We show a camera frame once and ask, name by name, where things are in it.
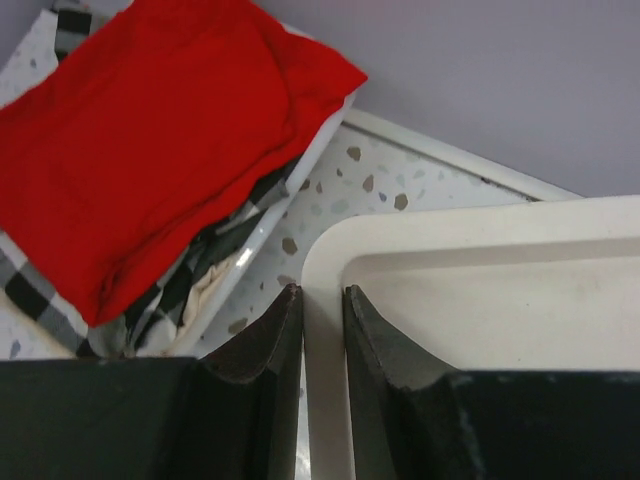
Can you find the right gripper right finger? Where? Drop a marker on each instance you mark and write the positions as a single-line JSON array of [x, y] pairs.
[[414, 416]]

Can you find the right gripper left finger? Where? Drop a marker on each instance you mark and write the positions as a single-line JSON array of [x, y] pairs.
[[230, 415]]

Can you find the black white checkered cloth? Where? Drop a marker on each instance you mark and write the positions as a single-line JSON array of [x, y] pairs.
[[152, 320]]

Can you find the beige folded cloth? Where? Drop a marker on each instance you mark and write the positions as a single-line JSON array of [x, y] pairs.
[[202, 291]]

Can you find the white drawer cabinet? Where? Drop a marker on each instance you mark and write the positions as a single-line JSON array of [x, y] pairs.
[[542, 285]]

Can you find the red folded t-shirt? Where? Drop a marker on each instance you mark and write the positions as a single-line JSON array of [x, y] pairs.
[[158, 125]]

